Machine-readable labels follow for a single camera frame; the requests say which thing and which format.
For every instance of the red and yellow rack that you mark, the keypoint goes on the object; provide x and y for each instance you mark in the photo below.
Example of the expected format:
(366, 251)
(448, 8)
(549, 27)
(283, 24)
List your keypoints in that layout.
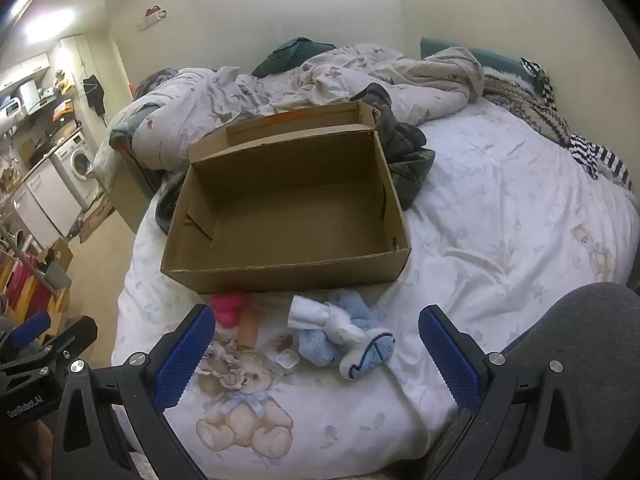
(20, 285)

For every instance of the white low cabinet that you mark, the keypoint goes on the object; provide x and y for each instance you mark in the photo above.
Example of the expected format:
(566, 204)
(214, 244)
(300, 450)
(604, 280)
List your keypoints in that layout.
(42, 205)

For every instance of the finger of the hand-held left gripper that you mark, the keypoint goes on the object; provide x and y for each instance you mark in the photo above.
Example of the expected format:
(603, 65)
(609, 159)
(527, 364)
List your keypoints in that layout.
(75, 334)
(30, 331)

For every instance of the knitted zigzag blanket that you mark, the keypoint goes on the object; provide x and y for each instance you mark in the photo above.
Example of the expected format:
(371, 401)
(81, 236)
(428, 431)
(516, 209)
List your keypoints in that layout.
(525, 95)

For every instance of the grey box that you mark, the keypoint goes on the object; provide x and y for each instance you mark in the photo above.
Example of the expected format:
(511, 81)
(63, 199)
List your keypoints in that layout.
(55, 274)

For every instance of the teal pillow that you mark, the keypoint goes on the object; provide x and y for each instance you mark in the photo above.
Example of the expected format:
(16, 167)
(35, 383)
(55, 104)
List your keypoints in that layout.
(495, 57)

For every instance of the brown floor mat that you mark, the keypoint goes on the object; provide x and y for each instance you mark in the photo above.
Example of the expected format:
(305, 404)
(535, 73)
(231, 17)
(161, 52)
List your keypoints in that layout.
(97, 217)

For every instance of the light blue fuzzy sock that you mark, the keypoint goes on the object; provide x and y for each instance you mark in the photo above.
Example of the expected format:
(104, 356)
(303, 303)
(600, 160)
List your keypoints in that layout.
(320, 345)

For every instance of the dark hanging garment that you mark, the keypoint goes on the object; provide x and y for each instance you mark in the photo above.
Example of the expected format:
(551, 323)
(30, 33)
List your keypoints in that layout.
(95, 92)

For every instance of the brown cardboard tube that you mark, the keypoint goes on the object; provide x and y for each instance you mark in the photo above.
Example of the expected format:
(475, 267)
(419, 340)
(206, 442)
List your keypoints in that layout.
(248, 327)

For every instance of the small white cup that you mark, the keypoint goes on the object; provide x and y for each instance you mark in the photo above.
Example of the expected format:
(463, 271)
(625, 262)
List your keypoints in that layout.
(287, 360)

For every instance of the camouflage jacket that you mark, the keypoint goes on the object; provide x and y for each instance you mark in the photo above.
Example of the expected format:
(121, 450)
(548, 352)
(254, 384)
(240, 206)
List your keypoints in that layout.
(405, 160)

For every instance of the wooden bed frame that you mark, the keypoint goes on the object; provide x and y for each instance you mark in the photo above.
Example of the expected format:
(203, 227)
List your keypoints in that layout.
(132, 195)

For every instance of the white washing machine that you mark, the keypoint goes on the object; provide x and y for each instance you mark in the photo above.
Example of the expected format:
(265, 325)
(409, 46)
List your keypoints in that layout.
(75, 170)

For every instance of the crumpled patterned duvet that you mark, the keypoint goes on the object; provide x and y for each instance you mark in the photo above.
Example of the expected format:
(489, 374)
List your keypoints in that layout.
(200, 100)

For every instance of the dark green pillow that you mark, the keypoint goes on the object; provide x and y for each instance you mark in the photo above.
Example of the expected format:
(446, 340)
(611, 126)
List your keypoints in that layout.
(295, 52)

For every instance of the wall hook with red item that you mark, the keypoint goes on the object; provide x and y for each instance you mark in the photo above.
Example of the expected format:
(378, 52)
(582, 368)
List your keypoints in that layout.
(155, 15)

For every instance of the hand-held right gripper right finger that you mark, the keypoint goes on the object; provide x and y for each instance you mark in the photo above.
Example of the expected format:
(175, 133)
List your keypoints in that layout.
(450, 357)

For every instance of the white teddy print bed sheet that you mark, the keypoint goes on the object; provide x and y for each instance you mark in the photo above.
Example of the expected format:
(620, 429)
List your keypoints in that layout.
(500, 210)

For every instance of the person's grey trouser leg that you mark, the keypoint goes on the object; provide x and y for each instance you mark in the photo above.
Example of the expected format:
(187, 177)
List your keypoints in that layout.
(590, 320)

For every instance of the black and white striped cloth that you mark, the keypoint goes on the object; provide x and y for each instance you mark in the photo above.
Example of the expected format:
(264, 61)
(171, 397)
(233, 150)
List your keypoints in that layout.
(600, 157)

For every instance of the black and white checkered cloth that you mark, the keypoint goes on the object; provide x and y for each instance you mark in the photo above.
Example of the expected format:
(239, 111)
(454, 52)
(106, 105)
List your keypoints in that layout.
(532, 67)

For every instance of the cardboard box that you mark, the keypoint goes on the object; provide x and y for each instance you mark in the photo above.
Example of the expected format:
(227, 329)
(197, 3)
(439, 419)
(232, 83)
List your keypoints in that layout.
(300, 200)

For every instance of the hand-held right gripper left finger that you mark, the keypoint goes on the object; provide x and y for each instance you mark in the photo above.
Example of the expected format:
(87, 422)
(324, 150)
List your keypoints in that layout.
(182, 357)

